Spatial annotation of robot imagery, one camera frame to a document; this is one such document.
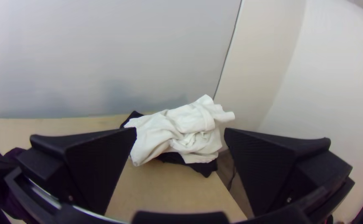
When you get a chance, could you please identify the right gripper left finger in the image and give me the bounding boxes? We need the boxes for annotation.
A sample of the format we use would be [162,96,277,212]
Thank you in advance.
[15,127,138,216]

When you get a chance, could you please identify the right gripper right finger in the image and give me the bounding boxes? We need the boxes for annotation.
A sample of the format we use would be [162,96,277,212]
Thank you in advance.
[224,127,353,217]

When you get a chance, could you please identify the black garment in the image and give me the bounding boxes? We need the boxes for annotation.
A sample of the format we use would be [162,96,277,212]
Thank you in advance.
[120,110,218,178]

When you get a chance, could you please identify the white garment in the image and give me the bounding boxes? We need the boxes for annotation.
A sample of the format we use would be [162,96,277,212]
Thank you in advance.
[124,94,235,167]

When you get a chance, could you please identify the black cable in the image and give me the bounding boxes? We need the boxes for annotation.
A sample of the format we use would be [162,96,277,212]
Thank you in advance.
[227,166,236,191]

